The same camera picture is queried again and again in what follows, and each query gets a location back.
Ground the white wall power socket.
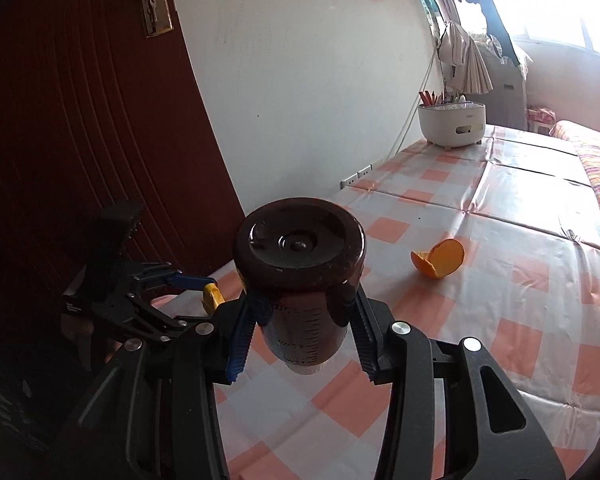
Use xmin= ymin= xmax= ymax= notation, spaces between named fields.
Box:
xmin=341 ymin=164 xmax=373 ymax=187

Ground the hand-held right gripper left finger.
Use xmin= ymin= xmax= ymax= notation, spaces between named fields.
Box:
xmin=55 ymin=290 xmax=273 ymax=480

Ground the orange peel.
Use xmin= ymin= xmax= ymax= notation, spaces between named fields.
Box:
xmin=411 ymin=239 xmax=466 ymax=279

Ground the beige pleated hanging cloth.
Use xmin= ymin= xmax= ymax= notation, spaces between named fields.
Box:
xmin=439 ymin=20 xmax=494 ymax=96

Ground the red checkered cloth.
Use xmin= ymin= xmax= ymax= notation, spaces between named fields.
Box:
xmin=527 ymin=106 xmax=555 ymax=136

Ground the white utensil holder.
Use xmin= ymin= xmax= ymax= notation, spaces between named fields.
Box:
xmin=418 ymin=101 xmax=487 ymax=151

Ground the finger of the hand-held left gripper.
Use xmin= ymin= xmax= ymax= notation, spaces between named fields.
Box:
xmin=125 ymin=295 xmax=215 ymax=343
xmin=132 ymin=260 xmax=215 ymax=293

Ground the brown bottle with white cap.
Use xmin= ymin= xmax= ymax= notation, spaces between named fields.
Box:
xmin=233 ymin=197 xmax=368 ymax=376

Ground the dark red wooden door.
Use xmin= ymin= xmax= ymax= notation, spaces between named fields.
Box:
xmin=0 ymin=0 xmax=245 ymax=461

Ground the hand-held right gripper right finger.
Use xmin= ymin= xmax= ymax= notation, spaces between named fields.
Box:
xmin=347 ymin=285 xmax=565 ymax=480

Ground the white wall cable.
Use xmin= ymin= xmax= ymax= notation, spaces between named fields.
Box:
xmin=389 ymin=45 xmax=441 ymax=158

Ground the dark hanging garment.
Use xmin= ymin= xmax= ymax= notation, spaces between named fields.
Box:
xmin=472 ymin=0 xmax=523 ymax=68

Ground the yellow wrapper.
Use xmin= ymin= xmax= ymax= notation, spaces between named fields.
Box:
xmin=202 ymin=282 xmax=225 ymax=316

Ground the grey standing appliance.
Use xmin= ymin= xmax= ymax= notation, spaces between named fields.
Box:
xmin=480 ymin=50 xmax=528 ymax=131

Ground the bundle of chopsticks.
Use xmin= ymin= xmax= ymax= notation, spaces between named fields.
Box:
xmin=419 ymin=87 xmax=468 ymax=108

